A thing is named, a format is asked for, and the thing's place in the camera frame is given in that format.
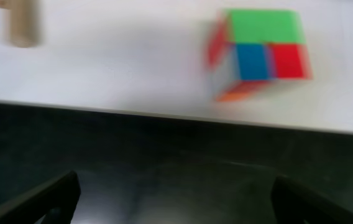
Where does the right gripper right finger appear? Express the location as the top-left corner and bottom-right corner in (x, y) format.
(270, 175), (353, 224)

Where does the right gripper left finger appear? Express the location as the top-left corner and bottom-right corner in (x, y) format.
(0, 170), (82, 224)

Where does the many-coloured puzzle cube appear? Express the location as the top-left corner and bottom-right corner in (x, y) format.
(206, 8), (313, 103)

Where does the white shelf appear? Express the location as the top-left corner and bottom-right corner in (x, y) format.
(0, 0), (353, 137)

